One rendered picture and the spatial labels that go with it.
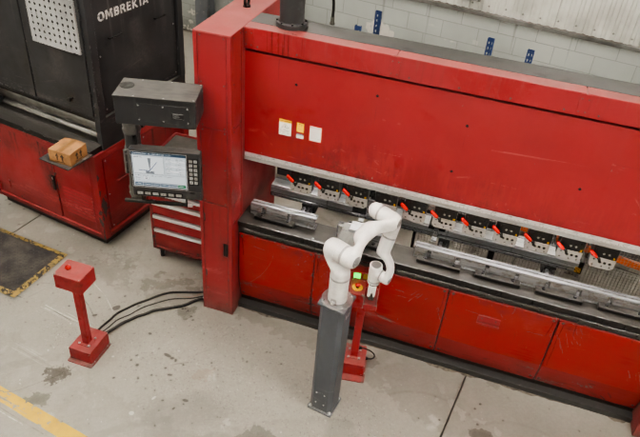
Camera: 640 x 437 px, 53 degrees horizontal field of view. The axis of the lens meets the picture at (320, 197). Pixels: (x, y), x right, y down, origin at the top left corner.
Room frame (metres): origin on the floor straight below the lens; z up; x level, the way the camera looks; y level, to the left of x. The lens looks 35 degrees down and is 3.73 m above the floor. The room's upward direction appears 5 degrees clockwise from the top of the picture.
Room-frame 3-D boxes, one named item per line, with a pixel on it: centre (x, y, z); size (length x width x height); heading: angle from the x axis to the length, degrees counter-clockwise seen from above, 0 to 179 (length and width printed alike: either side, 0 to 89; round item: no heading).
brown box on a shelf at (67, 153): (4.11, 1.98, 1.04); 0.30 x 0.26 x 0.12; 66
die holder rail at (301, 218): (3.72, 0.25, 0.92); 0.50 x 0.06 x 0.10; 75
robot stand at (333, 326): (2.81, -0.16, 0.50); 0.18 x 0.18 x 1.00; 66
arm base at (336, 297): (2.81, -0.16, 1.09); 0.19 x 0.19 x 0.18
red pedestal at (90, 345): (3.07, 1.57, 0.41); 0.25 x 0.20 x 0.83; 165
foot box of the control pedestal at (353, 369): (3.15, -0.35, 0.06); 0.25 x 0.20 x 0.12; 174
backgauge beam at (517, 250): (3.76, -0.75, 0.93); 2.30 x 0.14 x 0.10; 75
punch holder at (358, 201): (3.58, -0.26, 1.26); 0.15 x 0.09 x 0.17; 75
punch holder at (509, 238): (3.32, -1.22, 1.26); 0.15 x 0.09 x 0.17; 75
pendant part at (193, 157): (3.41, 0.99, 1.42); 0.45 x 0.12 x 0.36; 90
